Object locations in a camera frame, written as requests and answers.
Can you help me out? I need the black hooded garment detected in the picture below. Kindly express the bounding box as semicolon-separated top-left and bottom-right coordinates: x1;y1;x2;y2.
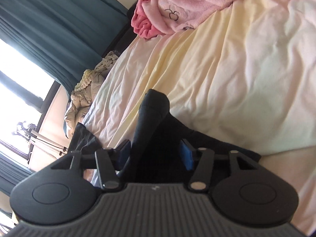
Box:
68;89;261;188

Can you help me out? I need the beige quilted jacket pile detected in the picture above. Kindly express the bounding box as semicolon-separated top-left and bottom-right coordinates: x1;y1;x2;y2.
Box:
64;51;118;138

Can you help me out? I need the pastel rainbow bed sheet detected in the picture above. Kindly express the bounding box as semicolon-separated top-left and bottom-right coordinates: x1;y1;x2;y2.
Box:
83;0;315;235

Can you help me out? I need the teal curtain left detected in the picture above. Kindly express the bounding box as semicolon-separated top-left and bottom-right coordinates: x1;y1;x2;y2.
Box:
0;152;34;196

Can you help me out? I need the teal curtain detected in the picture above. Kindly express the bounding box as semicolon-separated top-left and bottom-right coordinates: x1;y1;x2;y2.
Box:
1;0;129;93
0;152;34;196

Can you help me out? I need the black sofa chair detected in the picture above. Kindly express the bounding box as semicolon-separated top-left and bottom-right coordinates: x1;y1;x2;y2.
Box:
102;2;137;57

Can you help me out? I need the teal curtain right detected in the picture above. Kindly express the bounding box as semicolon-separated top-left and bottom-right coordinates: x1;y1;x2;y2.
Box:
1;0;129;93

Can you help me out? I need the pink fleece blanket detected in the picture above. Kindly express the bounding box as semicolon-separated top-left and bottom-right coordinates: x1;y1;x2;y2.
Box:
131;0;235;39

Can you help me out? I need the window with dark frame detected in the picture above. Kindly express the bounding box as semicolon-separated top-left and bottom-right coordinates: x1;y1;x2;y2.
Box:
1;41;60;160

